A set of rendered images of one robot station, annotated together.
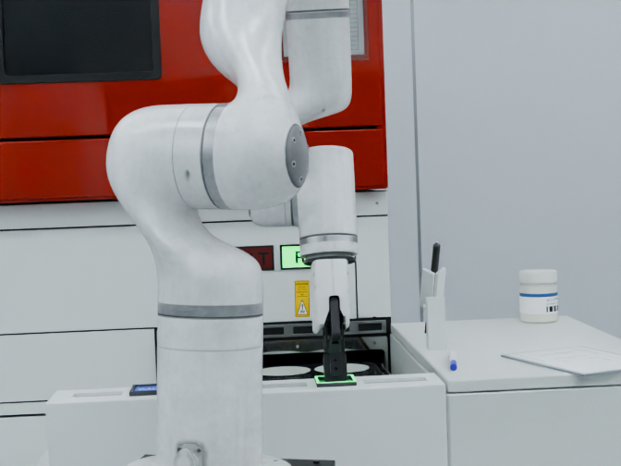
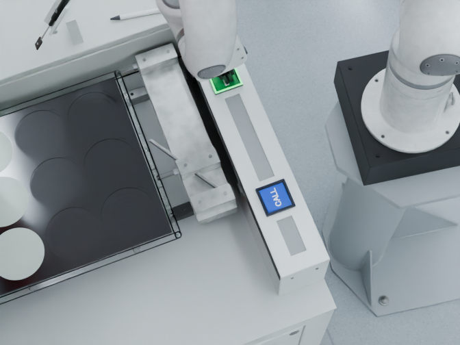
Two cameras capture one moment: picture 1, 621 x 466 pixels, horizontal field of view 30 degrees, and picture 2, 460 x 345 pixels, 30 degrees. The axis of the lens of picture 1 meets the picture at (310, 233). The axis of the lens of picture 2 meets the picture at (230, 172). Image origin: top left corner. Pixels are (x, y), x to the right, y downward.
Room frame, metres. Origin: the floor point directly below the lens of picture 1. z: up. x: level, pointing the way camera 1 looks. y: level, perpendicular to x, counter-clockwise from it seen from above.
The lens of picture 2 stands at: (1.82, 0.71, 2.42)
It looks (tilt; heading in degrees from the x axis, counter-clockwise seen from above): 69 degrees down; 256
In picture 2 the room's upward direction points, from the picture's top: 4 degrees counter-clockwise
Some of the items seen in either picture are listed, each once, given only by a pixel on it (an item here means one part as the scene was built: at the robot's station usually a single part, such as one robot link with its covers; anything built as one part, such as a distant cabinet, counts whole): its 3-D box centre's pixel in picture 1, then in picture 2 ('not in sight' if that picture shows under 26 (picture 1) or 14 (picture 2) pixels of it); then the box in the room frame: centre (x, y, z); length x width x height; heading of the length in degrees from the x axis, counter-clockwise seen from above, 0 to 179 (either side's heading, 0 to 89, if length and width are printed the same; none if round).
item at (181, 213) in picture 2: not in sight; (183, 211); (1.78, 0.18, 0.90); 0.04 x 0.02 x 0.03; 3
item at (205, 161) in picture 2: not in sight; (198, 163); (1.72, 0.10, 0.89); 0.08 x 0.03 x 0.03; 3
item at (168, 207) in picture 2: not in sight; (146, 150); (1.81, 0.04, 0.90); 0.38 x 0.01 x 0.01; 93
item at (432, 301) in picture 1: (433, 306); (61, 22); (1.89, -0.20, 1.03); 0.06 x 0.04 x 0.13; 3
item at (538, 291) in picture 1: (538, 295); not in sight; (2.17, -0.42, 1.01); 0.07 x 0.07 x 0.10
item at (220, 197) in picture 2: not in sight; (213, 200); (1.72, 0.18, 0.89); 0.08 x 0.03 x 0.03; 3
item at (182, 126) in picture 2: not in sight; (185, 135); (1.73, 0.02, 0.87); 0.36 x 0.08 x 0.03; 93
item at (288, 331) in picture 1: (272, 331); not in sight; (2.20, 0.08, 0.96); 0.44 x 0.01 x 0.02; 93
